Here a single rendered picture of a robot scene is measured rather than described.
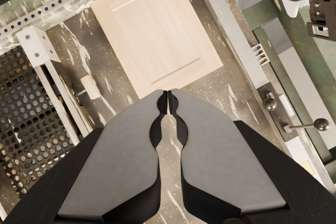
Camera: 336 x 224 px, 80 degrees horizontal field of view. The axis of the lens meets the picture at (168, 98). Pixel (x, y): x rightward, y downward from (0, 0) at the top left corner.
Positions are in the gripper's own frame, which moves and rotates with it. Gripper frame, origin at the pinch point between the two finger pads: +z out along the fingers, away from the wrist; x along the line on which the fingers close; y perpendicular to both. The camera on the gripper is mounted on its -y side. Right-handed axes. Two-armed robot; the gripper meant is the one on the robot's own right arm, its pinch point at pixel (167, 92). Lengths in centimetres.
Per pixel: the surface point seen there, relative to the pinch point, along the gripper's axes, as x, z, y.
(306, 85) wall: 182, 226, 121
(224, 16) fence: 20, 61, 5
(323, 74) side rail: 54, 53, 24
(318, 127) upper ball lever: 41, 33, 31
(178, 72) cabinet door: 4, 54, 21
